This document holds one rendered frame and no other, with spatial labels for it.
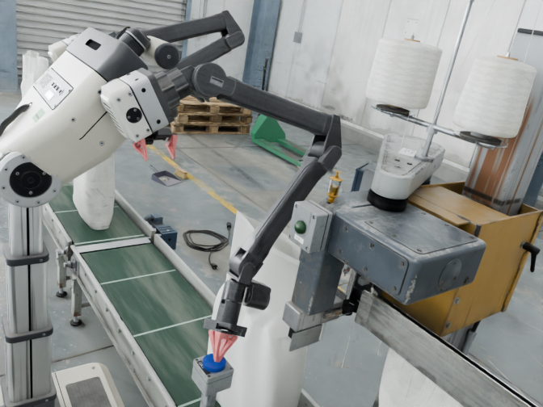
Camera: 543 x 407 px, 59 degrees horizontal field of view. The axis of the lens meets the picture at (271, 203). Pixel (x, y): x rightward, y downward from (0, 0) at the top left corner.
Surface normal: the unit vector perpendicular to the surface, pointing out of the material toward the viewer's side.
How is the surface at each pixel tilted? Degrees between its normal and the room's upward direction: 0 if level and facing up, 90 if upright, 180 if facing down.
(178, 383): 0
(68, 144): 115
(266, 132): 75
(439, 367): 90
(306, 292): 90
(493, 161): 90
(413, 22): 90
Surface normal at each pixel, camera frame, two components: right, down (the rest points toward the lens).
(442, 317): -0.80, 0.09
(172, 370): 0.17, -0.92
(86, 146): 0.08, 0.74
